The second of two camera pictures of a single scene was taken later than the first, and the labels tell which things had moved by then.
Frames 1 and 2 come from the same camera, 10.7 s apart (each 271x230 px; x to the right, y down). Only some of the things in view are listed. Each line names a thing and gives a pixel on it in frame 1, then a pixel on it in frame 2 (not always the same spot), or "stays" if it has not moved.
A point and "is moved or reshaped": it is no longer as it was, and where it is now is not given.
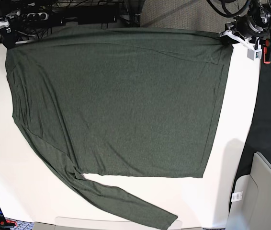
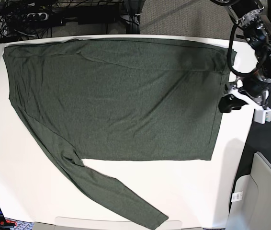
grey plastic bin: x=259 y=201 stays
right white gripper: x=228 y=41 to x=229 y=102
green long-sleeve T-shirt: x=121 y=101 is moved or reshaped
